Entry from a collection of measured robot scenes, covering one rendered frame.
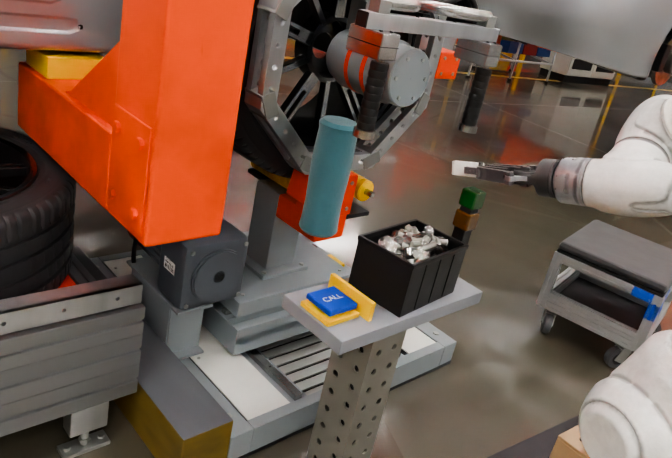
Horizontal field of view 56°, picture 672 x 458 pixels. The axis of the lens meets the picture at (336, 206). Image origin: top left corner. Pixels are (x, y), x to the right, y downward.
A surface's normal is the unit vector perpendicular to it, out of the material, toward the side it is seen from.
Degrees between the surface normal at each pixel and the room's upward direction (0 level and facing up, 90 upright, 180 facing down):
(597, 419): 103
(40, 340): 90
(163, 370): 0
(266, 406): 0
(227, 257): 90
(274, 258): 90
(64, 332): 90
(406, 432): 0
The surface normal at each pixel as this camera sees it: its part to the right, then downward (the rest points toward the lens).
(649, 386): -0.85, -0.22
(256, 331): 0.65, 0.40
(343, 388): -0.73, 0.11
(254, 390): 0.20, -0.91
